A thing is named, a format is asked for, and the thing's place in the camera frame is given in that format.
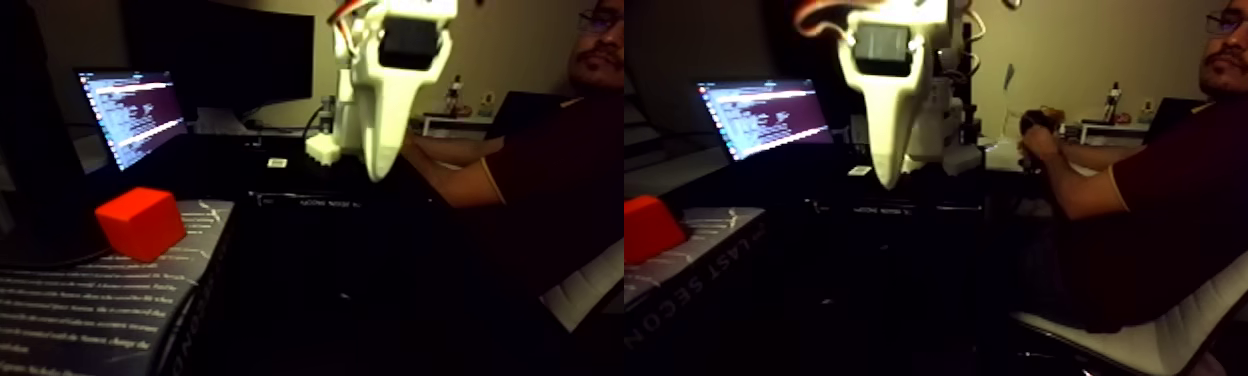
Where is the small figurine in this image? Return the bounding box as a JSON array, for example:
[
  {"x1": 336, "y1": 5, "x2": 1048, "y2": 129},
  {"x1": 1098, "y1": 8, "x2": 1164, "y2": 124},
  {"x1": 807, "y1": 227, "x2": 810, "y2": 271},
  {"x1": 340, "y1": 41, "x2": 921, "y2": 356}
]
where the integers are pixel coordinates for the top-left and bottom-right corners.
[{"x1": 1103, "y1": 79, "x2": 1125, "y2": 125}]

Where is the person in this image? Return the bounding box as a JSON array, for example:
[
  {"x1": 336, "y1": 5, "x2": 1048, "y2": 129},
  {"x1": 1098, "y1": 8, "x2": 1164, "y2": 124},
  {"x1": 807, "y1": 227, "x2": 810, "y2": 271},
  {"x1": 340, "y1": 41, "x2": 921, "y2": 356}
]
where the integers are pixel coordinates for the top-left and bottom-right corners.
[{"x1": 1017, "y1": 0, "x2": 1248, "y2": 337}]

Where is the person's right hand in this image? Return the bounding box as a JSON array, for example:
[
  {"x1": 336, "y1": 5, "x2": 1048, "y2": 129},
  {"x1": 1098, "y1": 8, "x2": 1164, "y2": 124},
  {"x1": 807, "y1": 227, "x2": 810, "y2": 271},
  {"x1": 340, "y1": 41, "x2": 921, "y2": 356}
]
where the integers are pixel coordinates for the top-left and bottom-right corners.
[{"x1": 1020, "y1": 110, "x2": 1069, "y2": 167}]

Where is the black wide monitor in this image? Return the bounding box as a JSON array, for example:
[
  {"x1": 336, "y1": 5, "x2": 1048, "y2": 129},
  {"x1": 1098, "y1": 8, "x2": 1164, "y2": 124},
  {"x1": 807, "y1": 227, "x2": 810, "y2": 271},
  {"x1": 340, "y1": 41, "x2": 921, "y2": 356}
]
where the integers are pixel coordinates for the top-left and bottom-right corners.
[{"x1": 123, "y1": 0, "x2": 317, "y2": 119}]

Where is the red cube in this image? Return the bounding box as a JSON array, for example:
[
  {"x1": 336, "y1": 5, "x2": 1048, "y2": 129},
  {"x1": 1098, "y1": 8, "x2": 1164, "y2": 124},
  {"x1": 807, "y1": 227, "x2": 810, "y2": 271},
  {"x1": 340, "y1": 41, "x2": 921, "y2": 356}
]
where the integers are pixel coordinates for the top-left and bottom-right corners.
[{"x1": 94, "y1": 186, "x2": 188, "y2": 264}]

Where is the white office chair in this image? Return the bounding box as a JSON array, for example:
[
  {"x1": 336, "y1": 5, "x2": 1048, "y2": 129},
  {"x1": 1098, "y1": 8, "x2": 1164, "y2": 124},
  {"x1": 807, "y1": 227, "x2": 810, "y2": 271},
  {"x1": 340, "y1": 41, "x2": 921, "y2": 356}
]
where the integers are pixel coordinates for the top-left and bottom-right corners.
[{"x1": 1012, "y1": 231, "x2": 1248, "y2": 376}]

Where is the large black monitor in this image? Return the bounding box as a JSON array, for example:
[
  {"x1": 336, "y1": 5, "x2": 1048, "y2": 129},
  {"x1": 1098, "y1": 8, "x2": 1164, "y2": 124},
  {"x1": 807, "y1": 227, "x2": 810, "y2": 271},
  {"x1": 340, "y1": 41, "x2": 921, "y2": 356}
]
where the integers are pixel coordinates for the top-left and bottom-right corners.
[{"x1": 0, "y1": 0, "x2": 151, "y2": 272}]

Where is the dark leader arm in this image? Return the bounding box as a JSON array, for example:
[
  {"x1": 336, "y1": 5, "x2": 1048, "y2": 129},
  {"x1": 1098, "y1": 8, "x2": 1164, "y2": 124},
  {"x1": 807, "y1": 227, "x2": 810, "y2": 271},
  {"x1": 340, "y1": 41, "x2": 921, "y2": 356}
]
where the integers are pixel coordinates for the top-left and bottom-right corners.
[{"x1": 1017, "y1": 105, "x2": 1054, "y2": 176}]

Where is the dark book with white text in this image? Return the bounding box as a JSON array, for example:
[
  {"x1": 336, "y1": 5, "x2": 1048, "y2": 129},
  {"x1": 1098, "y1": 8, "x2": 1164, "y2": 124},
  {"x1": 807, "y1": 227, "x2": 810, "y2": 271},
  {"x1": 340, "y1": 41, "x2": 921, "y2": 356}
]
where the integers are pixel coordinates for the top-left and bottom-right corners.
[{"x1": 0, "y1": 199, "x2": 237, "y2": 376}]

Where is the open laptop with lit screen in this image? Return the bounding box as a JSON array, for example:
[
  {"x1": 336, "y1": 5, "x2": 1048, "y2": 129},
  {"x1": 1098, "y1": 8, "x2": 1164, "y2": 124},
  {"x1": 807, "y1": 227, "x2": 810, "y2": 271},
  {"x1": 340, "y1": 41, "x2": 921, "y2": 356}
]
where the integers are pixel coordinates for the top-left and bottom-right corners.
[{"x1": 74, "y1": 68, "x2": 190, "y2": 175}]

